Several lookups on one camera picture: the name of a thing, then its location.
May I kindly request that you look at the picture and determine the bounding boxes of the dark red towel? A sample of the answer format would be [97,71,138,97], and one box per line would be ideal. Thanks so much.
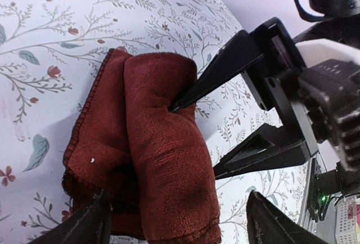
[62,49,221,243]

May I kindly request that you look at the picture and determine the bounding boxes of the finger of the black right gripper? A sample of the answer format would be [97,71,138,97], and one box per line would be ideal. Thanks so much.
[169,30,263,112]
[214,124,307,179]

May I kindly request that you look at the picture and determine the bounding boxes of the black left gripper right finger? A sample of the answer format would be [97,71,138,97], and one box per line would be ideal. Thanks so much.
[246,191,326,244]

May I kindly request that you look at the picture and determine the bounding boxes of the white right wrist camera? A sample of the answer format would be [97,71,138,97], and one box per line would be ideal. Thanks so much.
[295,39,360,67]

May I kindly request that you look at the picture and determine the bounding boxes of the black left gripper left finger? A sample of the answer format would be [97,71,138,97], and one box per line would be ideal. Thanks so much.
[31,190,111,244]

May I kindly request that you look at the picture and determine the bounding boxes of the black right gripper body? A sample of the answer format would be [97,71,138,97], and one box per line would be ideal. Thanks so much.
[242,18,359,170]

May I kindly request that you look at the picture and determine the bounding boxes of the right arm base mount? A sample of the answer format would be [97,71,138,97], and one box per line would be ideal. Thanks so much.
[298,154,359,243]

